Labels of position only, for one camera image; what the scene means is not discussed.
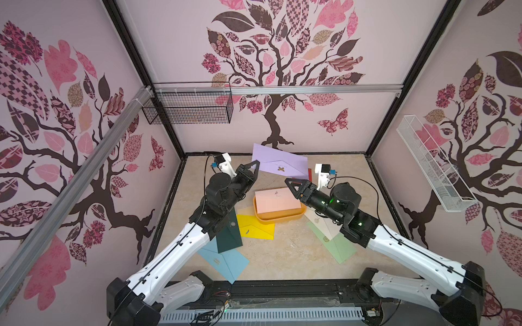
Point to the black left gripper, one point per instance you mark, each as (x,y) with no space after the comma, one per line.
(248,177)

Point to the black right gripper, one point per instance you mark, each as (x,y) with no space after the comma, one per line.
(304,191)

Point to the lilac purple envelope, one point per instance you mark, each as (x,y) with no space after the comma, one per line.
(282,163)

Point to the pink envelope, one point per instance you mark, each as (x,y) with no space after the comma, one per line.
(274,200)

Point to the dark green envelope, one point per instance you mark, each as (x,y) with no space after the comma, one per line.
(230,237)

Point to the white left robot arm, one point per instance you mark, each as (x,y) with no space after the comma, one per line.
(145,295)

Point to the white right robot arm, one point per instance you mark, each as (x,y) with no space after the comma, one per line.
(457,291)

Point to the yellow plastic storage box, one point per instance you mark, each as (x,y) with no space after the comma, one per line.
(280,216)

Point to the white envelope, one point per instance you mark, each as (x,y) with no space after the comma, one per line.
(326,226)

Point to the yellow envelope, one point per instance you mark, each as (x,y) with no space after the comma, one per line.
(250,227)

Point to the mint green envelope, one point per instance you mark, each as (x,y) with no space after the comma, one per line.
(339,247)

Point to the light blue envelope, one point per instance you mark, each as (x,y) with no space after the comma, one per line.
(230,264)

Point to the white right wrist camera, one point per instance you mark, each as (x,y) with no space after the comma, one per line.
(325,174)

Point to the black wire basket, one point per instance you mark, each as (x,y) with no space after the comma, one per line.
(191,102)

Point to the white wire basket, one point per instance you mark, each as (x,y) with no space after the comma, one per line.
(424,142)

